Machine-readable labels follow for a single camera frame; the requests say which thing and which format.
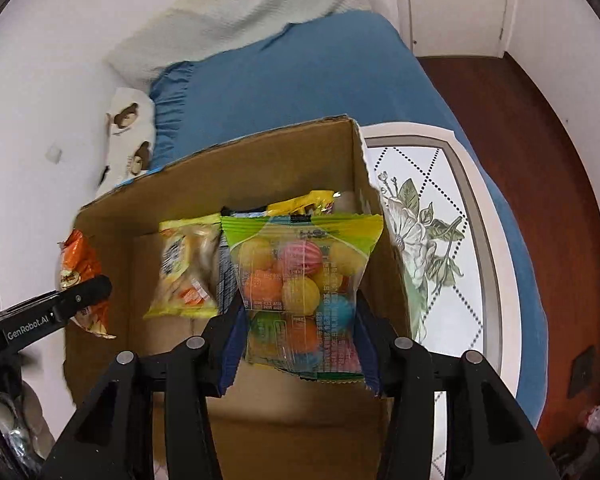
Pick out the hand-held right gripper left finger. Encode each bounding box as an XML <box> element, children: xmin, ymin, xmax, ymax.
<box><xmin>41</xmin><ymin>296</ymin><xmax>248</xmax><ymax>480</ymax></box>

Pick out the yellow crinkled snack packet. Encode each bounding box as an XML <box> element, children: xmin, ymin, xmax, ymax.
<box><xmin>266</xmin><ymin>189</ymin><xmax>337</xmax><ymax>219</ymax></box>

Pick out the white door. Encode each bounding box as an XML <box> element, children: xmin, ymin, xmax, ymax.
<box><xmin>392</xmin><ymin>0</ymin><xmax>518</xmax><ymax>58</ymax></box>

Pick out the pale green blanket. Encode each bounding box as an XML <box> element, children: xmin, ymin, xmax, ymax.
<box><xmin>105</xmin><ymin>0</ymin><xmax>372</xmax><ymax>87</ymax></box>

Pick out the orange snack packet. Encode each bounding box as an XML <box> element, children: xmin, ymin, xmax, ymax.
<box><xmin>57</xmin><ymin>229</ymin><xmax>117</xmax><ymax>340</ymax></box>

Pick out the white floral bed table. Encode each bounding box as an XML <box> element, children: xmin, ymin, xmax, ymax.
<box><xmin>361</xmin><ymin>122</ymin><xmax>519</xmax><ymax>480</ymax></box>

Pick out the white bear print pillow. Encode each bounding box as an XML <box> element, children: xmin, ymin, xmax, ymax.
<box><xmin>101</xmin><ymin>87</ymin><xmax>157</xmax><ymax>192</ymax></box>

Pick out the cardboard box with printed sides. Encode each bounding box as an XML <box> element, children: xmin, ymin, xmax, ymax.
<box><xmin>62</xmin><ymin>116</ymin><xmax>413</xmax><ymax>480</ymax></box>

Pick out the colourful gumball packet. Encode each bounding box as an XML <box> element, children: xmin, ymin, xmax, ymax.
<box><xmin>221</xmin><ymin>212</ymin><xmax>384</xmax><ymax>385</ymax></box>

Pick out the blue bed sheet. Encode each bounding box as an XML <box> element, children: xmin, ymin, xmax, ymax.
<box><xmin>147</xmin><ymin>10</ymin><xmax>551</xmax><ymax>426</ymax></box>

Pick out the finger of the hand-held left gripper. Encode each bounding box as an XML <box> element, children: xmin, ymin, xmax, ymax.
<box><xmin>55</xmin><ymin>275</ymin><xmax>114</xmax><ymax>328</ymax></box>

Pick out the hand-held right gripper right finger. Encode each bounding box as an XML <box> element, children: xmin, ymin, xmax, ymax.
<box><xmin>352</xmin><ymin>294</ymin><xmax>563</xmax><ymax>480</ymax></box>

